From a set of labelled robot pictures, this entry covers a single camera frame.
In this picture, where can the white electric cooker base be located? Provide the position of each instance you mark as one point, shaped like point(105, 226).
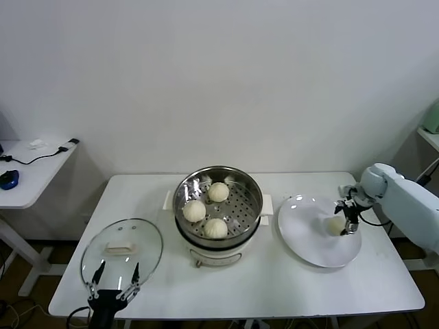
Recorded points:
point(212, 255)

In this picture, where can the blue computer mouse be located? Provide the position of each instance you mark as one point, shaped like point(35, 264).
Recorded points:
point(9, 180)

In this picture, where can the white side table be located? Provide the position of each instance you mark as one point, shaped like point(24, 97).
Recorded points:
point(34, 178)

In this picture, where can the round white plate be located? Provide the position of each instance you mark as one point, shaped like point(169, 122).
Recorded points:
point(302, 240)

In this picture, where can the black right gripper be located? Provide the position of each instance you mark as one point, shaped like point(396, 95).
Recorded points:
point(352, 214)

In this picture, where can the pale green box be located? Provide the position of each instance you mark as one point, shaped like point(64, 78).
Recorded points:
point(433, 120)

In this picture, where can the perforated steel steamer basket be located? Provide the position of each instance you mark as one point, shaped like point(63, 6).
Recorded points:
point(243, 212)

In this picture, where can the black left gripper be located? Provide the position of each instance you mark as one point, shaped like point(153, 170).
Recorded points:
point(106, 305)

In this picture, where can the white steamed baozi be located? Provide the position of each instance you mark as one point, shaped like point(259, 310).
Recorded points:
point(218, 192)
point(194, 210)
point(216, 228)
point(333, 227)

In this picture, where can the crumpled white tissue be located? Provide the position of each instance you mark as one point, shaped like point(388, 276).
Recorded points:
point(37, 144)

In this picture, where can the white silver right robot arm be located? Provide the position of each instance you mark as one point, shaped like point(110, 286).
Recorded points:
point(404, 198)

